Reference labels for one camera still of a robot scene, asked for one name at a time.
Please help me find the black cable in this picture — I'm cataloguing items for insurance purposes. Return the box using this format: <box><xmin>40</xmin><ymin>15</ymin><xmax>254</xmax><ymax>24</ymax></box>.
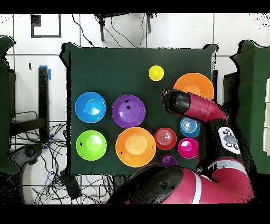
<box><xmin>71</xmin><ymin>13</ymin><xmax>94</xmax><ymax>46</ymax></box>

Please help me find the purple plastic cup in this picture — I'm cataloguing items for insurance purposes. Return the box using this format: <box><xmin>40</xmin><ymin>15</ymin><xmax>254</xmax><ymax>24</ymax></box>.
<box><xmin>161</xmin><ymin>153</ymin><xmax>178</xmax><ymax>167</ymax></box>

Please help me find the dark green tablecloth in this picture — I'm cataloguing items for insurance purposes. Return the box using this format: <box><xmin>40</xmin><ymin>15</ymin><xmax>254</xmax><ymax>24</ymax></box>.
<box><xmin>60</xmin><ymin>42</ymin><xmax>218</xmax><ymax>176</ymax></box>

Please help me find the black chair base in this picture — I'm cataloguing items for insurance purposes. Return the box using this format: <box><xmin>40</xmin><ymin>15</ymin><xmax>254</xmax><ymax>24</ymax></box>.
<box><xmin>8</xmin><ymin>143</ymin><xmax>45</xmax><ymax>176</ymax></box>

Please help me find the blue tape strip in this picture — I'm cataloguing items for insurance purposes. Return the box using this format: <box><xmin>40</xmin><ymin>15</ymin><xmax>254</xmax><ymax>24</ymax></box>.
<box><xmin>38</xmin><ymin>64</ymin><xmax>52</xmax><ymax>81</ymax></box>

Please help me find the green plastic bowl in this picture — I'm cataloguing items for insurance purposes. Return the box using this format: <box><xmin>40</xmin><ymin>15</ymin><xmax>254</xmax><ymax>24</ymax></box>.
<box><xmin>75</xmin><ymin>129</ymin><xmax>108</xmax><ymax>162</ymax></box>

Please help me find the purple plastic bowl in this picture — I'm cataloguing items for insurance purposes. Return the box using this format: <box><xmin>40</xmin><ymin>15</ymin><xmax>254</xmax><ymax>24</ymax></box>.
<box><xmin>111</xmin><ymin>94</ymin><xmax>147</xmax><ymax>129</ymax></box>

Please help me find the black metal stand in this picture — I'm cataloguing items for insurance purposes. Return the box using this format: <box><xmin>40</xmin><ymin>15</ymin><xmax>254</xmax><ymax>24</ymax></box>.
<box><xmin>9</xmin><ymin>67</ymin><xmax>50</xmax><ymax>144</ymax></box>

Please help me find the large blue bowl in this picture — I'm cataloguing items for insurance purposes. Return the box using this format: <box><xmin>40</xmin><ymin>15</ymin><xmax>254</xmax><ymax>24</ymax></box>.
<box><xmin>74</xmin><ymin>91</ymin><xmax>107</xmax><ymax>124</ymax></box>

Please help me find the pink plastic bowl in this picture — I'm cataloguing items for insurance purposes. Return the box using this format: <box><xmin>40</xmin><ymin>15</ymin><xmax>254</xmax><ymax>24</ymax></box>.
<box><xmin>177</xmin><ymin>137</ymin><xmax>199</xmax><ymax>160</ymax></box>

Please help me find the small translucent blue bowl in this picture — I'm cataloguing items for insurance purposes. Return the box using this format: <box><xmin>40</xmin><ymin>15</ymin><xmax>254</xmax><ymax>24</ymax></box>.
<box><xmin>179</xmin><ymin>116</ymin><xmax>201</xmax><ymax>138</ymax></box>

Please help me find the black square frame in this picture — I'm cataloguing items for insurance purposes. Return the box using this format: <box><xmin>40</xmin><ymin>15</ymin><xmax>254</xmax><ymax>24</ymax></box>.
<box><xmin>31</xmin><ymin>13</ymin><xmax>62</xmax><ymax>39</ymax></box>

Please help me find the yellow plastic cup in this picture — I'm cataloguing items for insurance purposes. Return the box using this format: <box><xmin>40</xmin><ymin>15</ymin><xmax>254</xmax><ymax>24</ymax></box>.
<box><xmin>148</xmin><ymin>65</ymin><xmax>165</xmax><ymax>82</ymax></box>

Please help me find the black power strip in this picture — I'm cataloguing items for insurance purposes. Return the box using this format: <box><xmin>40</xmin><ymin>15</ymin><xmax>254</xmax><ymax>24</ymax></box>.
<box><xmin>59</xmin><ymin>170</ymin><xmax>82</xmax><ymax>200</ymax></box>

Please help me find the green cloth covered table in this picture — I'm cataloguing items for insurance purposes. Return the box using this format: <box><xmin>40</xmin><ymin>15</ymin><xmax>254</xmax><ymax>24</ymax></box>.
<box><xmin>229</xmin><ymin>40</ymin><xmax>270</xmax><ymax>175</ymax></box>
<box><xmin>0</xmin><ymin>35</ymin><xmax>20</xmax><ymax>175</ymax></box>

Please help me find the tangle of black cables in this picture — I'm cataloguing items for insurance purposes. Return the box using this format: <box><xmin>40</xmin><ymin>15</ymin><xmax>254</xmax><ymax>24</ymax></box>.
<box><xmin>10</xmin><ymin>110</ymin><xmax>114</xmax><ymax>204</ymax></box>

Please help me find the red plastic bowl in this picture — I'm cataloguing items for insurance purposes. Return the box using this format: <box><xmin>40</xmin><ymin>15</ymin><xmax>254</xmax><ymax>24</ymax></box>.
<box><xmin>153</xmin><ymin>127</ymin><xmax>177</xmax><ymax>151</ymax></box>

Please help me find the large orange bowl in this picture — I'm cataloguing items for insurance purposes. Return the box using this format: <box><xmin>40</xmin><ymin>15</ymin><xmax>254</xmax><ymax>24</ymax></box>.
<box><xmin>173</xmin><ymin>72</ymin><xmax>215</xmax><ymax>100</ymax></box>
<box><xmin>115</xmin><ymin>126</ymin><xmax>157</xmax><ymax>168</ymax></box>

